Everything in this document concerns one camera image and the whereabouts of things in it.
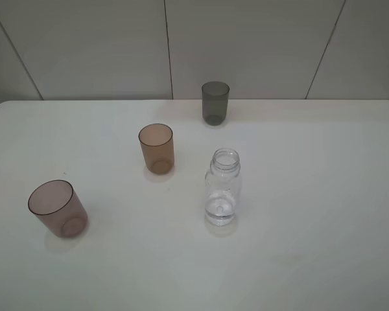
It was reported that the clear plastic water bottle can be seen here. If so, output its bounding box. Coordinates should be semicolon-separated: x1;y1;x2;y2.
205;148;242;226

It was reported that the brown translucent middle cup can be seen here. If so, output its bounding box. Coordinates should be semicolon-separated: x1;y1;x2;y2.
138;123;174;175

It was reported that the dark grey translucent cup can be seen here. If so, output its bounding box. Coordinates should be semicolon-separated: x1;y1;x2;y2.
202;81;230;126

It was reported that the mauve translucent cup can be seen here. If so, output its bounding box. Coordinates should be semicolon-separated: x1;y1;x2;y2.
27;179;88;238

